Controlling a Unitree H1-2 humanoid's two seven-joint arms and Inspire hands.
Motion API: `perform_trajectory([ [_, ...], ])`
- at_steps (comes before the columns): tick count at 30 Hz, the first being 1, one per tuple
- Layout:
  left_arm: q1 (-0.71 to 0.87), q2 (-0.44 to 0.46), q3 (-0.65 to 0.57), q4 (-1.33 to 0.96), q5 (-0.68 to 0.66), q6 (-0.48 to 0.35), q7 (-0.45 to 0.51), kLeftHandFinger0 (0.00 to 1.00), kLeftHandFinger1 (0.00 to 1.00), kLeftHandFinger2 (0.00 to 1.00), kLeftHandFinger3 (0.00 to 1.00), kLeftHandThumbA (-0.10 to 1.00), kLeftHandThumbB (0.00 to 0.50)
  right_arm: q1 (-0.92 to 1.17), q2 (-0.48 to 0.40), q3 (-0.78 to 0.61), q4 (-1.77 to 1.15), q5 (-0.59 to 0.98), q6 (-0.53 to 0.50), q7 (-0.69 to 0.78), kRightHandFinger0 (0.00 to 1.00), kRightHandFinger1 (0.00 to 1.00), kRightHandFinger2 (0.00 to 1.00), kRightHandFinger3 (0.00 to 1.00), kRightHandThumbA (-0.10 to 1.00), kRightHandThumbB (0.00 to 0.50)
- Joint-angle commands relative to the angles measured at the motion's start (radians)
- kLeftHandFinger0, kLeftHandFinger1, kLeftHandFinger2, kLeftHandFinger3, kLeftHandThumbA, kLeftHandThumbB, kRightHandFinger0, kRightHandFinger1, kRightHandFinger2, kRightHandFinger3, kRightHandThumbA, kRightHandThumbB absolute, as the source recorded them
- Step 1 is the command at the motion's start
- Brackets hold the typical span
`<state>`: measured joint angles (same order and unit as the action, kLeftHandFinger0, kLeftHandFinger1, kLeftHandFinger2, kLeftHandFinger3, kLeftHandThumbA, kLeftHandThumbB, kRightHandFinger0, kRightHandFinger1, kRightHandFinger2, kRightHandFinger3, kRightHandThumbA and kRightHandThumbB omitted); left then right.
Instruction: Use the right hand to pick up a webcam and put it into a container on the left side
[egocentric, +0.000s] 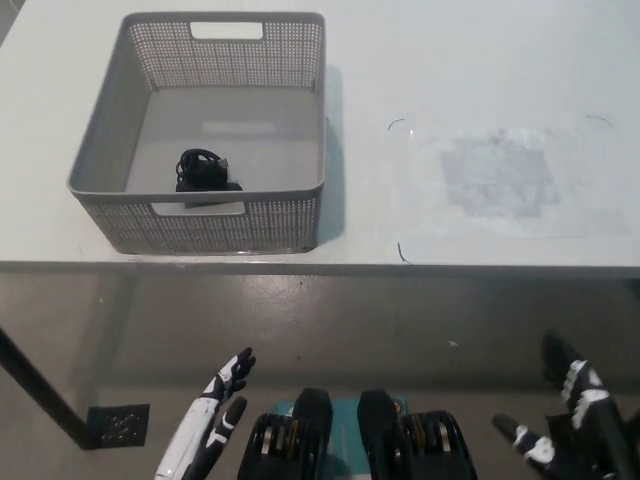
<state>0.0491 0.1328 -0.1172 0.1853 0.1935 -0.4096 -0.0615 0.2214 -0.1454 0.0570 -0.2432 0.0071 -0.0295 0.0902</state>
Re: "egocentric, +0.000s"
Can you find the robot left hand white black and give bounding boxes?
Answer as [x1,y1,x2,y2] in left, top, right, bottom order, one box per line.
[154,347,257,480]

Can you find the robot right hand white black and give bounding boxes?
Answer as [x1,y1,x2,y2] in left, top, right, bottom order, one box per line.
[492,329,640,480]

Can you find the black floor mounting plate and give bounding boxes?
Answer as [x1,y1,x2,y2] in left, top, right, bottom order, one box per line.
[85,403,151,449]

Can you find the black metal table leg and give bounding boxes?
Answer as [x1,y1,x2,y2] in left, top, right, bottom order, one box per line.
[0,324,96,449]

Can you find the grey perforated plastic basket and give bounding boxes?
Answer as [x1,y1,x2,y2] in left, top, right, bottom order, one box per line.
[66,11,327,255]

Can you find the transparent plastic sheet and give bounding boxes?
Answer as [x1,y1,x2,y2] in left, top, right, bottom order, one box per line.
[407,127,634,239]

